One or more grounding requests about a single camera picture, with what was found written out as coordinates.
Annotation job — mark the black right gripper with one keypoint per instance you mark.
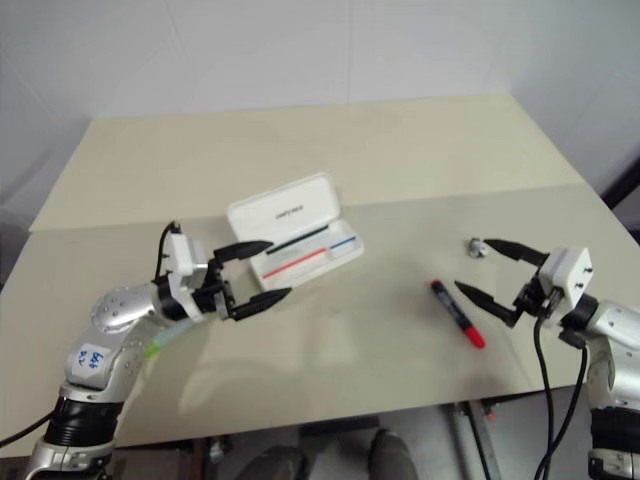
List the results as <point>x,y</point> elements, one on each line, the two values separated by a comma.
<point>536,297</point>

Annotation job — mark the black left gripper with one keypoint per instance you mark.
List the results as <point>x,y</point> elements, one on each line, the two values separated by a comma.
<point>212,295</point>

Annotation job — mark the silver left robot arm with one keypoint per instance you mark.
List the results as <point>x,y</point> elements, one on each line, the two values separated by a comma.
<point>115,310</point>

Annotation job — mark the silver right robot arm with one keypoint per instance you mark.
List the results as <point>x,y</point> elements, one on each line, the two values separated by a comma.
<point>617,325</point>

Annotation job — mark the white open pencil case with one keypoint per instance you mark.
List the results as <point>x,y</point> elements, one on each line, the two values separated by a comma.
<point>280,200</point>

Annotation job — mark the small grey white object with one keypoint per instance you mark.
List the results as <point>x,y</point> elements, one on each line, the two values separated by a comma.
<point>476,248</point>

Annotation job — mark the thin red pen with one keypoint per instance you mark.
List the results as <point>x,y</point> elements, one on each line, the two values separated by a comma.
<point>295,263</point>

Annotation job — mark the thin black pen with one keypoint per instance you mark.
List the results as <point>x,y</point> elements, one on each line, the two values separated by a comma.
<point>295,241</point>

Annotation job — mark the black marker with red cap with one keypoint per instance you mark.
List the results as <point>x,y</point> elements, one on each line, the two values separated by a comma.
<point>455,312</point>

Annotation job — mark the short blue pen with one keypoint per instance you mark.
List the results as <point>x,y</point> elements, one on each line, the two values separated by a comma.
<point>344,243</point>

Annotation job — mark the translucent green tipped pen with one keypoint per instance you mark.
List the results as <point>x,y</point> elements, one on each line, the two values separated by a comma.
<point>162,341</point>

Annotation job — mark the dark grey rounded shape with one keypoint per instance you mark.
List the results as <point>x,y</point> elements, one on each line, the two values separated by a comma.
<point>392,457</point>

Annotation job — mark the dark grey fabric object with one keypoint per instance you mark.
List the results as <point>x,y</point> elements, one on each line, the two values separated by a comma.
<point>7,245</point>

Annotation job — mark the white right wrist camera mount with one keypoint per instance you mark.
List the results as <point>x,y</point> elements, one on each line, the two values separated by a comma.
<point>570,272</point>

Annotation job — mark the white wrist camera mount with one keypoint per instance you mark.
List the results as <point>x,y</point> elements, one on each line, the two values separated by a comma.
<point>570,272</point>
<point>182,252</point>

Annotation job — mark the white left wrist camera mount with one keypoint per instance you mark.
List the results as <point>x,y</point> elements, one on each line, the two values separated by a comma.
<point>182,252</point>

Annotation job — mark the grey metal table frame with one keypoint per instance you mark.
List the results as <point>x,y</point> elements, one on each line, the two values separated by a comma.
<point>480,440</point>

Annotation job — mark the grey metal table bracket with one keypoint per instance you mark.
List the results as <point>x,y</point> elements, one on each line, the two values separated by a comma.
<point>218,448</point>

